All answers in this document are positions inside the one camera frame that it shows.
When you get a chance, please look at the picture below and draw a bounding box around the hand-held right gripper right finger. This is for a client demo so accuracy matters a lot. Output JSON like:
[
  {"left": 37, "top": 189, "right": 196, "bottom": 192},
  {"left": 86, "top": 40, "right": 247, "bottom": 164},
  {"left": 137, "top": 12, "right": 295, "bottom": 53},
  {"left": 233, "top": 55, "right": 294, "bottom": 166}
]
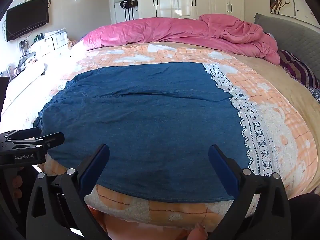
[{"left": 208, "top": 144, "right": 292, "bottom": 240}]

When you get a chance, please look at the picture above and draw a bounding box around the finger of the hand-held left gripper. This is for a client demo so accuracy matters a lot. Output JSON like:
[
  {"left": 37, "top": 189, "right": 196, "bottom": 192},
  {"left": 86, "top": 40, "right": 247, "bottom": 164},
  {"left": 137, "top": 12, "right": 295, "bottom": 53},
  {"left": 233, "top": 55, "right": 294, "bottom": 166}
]
[
  {"left": 10, "top": 132, "right": 65, "bottom": 153},
  {"left": 0, "top": 127, "right": 41, "bottom": 142}
]

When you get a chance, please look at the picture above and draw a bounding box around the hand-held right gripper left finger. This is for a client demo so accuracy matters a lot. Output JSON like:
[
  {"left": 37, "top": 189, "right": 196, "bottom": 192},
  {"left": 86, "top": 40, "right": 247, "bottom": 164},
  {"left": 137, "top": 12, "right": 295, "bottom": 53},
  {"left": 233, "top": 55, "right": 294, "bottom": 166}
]
[{"left": 26, "top": 144, "right": 110, "bottom": 240}]

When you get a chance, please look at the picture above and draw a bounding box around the blue denim pants lace hem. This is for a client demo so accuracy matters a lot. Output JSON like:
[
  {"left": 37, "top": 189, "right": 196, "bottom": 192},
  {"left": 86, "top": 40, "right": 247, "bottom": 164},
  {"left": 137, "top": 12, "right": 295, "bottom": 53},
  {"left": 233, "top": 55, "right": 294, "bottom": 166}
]
[{"left": 34, "top": 62, "right": 288, "bottom": 203}]

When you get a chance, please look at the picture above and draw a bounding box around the person's left hand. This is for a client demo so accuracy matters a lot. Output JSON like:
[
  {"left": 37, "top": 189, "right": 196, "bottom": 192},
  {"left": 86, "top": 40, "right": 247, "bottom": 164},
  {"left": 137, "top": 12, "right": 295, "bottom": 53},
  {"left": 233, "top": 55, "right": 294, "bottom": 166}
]
[{"left": 11, "top": 174, "right": 25, "bottom": 202}]

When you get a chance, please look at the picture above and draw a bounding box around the white curved bed footboard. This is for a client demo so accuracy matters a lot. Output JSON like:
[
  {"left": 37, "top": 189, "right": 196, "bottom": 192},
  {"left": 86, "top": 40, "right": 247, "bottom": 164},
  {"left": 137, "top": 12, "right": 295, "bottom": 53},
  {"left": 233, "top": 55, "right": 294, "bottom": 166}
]
[{"left": 0, "top": 62, "right": 46, "bottom": 112}]

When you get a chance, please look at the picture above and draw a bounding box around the white drawer cabinet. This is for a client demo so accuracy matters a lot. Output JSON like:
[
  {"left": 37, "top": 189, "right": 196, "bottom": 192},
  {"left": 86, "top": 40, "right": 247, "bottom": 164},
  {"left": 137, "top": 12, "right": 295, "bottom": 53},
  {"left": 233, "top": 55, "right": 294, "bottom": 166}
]
[{"left": 32, "top": 30, "right": 68, "bottom": 56}]

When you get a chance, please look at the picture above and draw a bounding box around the beige bed sheet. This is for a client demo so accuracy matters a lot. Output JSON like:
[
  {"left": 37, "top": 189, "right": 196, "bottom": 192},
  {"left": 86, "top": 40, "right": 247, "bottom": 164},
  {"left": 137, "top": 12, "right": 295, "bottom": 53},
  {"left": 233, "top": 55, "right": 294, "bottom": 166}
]
[{"left": 232, "top": 52, "right": 320, "bottom": 195}]

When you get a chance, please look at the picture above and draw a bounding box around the blue floral pillow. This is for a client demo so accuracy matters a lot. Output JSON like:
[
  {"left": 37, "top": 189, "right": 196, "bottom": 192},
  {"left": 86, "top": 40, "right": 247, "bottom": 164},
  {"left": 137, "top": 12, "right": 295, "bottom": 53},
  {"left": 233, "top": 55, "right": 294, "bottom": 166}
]
[{"left": 306, "top": 86, "right": 320, "bottom": 103}]

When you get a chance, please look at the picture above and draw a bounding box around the purple striped pillow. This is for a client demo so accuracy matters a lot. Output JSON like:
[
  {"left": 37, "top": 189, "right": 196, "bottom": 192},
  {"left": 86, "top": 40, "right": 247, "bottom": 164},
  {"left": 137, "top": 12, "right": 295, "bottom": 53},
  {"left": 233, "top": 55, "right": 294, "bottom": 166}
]
[{"left": 277, "top": 50, "right": 320, "bottom": 89}]

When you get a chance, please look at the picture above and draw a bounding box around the orange cloud print blanket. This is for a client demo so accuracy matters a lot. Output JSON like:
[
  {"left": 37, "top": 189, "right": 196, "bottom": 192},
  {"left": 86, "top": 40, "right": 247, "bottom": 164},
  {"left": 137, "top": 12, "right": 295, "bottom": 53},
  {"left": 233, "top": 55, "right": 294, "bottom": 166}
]
[{"left": 0, "top": 42, "right": 318, "bottom": 232}]

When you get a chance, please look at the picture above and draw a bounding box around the pink quilt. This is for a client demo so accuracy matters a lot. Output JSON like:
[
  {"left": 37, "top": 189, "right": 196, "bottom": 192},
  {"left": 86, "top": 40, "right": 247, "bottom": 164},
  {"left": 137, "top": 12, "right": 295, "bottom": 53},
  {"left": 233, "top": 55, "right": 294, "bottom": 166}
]
[{"left": 81, "top": 14, "right": 280, "bottom": 65}]

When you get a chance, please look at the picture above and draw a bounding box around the grey quilted headboard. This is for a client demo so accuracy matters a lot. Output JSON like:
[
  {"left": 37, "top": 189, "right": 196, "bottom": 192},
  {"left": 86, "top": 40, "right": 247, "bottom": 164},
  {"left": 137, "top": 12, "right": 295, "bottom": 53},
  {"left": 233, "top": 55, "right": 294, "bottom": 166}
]
[{"left": 254, "top": 12, "right": 320, "bottom": 80}]

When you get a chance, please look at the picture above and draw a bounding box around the white door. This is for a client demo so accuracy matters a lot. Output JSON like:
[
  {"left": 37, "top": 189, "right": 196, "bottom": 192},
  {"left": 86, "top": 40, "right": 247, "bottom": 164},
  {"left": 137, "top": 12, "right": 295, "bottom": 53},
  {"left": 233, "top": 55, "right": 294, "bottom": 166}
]
[{"left": 108, "top": 0, "right": 157, "bottom": 25}]

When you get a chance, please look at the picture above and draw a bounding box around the black wall television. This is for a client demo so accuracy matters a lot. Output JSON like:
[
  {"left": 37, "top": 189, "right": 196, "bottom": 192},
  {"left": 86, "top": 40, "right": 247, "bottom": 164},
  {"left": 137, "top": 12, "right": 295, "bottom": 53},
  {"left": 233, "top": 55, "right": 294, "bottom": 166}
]
[{"left": 5, "top": 0, "right": 50, "bottom": 42}]

